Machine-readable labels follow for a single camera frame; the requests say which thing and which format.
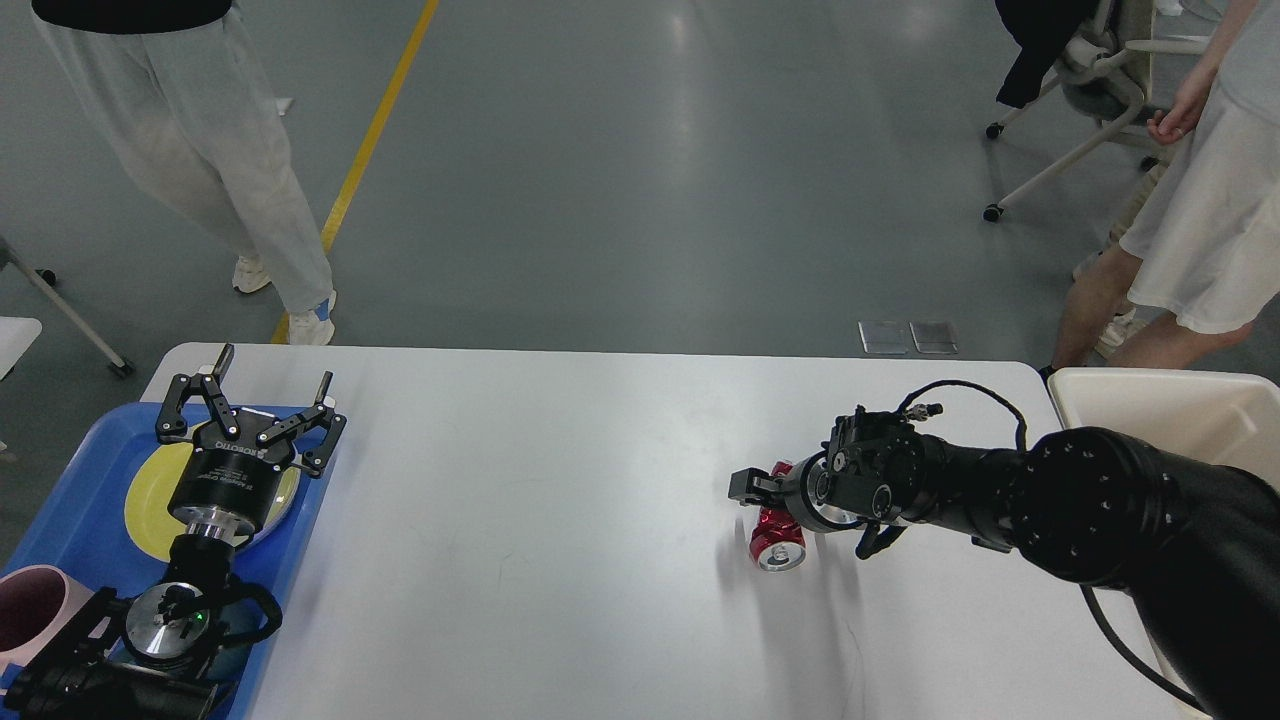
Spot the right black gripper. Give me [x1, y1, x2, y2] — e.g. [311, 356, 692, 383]
[730, 452, 906, 560]

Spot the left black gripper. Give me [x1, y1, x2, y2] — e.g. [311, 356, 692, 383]
[154, 345, 346, 546]

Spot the crushed red soda can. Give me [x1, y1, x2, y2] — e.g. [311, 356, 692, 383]
[749, 498, 806, 571]

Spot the yellow plastic plate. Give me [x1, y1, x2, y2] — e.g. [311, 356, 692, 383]
[124, 439, 302, 562]

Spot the teal green mug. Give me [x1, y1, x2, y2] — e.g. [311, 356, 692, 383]
[205, 583, 262, 682]

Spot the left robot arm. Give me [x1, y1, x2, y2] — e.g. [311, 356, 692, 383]
[3, 345, 348, 719]

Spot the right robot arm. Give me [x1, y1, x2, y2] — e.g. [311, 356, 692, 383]
[727, 392, 1279, 719]

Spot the white cart at left edge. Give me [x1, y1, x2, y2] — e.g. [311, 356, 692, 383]
[0, 234, 136, 383]

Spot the pink ribbed mug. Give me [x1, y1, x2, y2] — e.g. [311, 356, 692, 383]
[1, 564, 95, 694]

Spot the person in light grey trousers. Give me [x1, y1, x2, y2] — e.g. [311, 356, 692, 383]
[31, 1, 337, 346]

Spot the person in khaki trousers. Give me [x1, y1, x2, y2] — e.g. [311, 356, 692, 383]
[1073, 0, 1201, 351]

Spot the beige plastic bin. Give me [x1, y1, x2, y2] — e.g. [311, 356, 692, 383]
[1050, 368, 1277, 719]

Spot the person in white shorts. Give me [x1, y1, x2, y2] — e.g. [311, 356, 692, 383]
[1039, 1, 1279, 378]

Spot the white office chair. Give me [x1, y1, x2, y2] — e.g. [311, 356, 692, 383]
[982, 1, 1208, 223]

